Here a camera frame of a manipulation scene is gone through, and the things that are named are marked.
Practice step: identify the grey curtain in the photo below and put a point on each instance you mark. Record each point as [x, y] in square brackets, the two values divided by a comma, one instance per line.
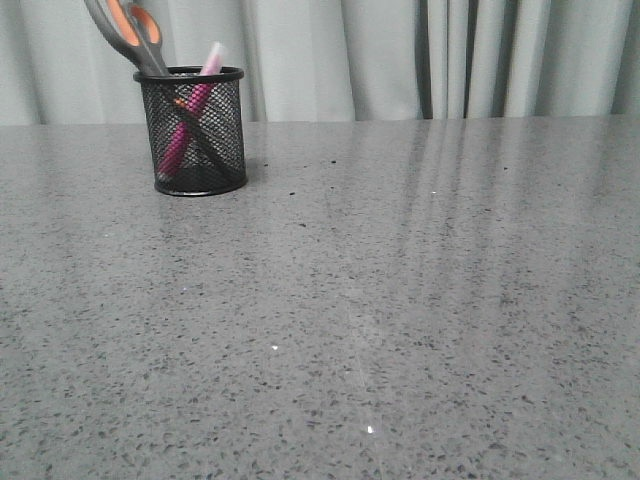
[337, 60]

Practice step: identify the pink highlighter pen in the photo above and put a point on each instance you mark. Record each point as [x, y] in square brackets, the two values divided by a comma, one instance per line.
[190, 111]

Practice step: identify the grey orange scissors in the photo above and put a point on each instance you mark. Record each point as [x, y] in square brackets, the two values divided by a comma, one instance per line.
[133, 32]

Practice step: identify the black mesh pen cup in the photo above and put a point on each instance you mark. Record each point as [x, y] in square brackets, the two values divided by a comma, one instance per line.
[214, 162]

